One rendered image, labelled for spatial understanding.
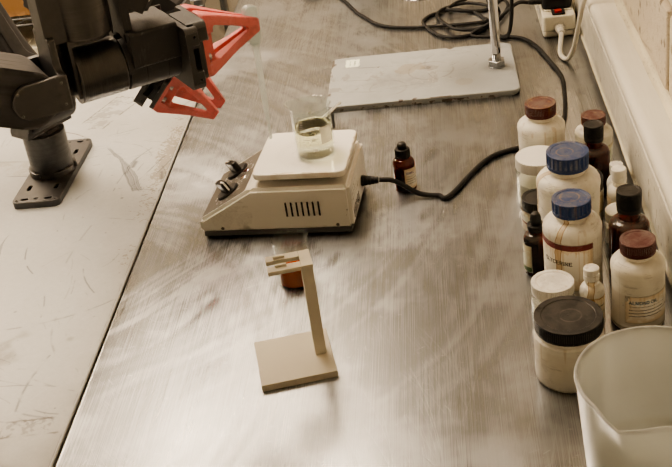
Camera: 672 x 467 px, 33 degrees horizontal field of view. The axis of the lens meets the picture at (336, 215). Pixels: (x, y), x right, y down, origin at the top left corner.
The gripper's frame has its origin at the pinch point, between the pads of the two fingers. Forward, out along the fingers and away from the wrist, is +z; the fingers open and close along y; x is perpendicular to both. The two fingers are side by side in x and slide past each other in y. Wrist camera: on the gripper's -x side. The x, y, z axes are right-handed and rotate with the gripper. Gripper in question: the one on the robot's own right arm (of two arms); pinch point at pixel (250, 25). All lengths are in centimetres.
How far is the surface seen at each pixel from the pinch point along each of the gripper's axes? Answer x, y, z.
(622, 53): 21, 5, 56
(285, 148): 23.3, 16.0, 9.0
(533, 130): 23.2, -1.4, 35.5
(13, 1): 61, 243, 26
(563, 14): 27, 37, 72
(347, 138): 23.1, 12.7, 16.5
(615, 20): 20, 15, 64
